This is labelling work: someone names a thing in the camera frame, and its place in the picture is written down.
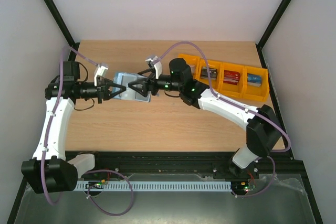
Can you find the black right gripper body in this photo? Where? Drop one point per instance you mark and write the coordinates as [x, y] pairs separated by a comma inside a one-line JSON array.
[[150, 85]]

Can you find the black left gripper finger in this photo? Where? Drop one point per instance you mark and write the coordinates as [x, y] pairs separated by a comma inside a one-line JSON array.
[[116, 92], [110, 83]]

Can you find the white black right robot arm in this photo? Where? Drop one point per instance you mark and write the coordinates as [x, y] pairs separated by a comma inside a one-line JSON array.
[[260, 124]]

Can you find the black corner frame post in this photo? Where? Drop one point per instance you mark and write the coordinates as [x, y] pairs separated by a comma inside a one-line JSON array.
[[273, 23], [60, 23]]

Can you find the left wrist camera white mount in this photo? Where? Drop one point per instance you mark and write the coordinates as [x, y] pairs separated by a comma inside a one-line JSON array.
[[100, 72]]

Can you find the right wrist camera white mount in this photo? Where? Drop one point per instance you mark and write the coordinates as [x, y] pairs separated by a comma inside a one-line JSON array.
[[155, 64]]

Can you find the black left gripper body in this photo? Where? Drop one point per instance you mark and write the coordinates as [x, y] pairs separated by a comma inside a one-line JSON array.
[[101, 89]]

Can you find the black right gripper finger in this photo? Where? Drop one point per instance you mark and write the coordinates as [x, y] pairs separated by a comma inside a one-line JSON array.
[[139, 87], [148, 70]]

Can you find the blue card stack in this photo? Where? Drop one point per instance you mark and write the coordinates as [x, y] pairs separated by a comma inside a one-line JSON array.
[[254, 80]]

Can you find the black corner frame post right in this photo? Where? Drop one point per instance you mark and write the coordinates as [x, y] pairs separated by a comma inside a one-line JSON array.
[[273, 23]]

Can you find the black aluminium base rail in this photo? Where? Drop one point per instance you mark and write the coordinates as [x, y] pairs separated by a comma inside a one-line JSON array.
[[215, 164]]

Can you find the black corner frame post left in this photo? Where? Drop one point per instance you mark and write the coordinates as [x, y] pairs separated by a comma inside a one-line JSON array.
[[60, 23]]

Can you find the light blue slotted cable duct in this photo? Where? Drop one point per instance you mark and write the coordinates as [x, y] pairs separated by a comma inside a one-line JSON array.
[[156, 186]]

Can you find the grey metal front plate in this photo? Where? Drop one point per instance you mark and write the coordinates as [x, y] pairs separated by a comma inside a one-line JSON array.
[[285, 201]]

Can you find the red card stack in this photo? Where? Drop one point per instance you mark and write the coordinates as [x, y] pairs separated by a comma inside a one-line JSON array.
[[231, 77]]

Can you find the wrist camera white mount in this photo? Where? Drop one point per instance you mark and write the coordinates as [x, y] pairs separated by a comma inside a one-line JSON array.
[[155, 64], [100, 72]]

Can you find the yellow plastic bin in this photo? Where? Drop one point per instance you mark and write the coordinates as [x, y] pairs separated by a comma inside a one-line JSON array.
[[210, 64], [261, 93], [230, 90], [192, 61]]

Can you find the black card stack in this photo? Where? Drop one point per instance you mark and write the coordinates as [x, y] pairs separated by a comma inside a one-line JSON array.
[[213, 73]]

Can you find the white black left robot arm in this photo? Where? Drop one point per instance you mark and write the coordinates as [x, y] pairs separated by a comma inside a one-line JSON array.
[[48, 170]]

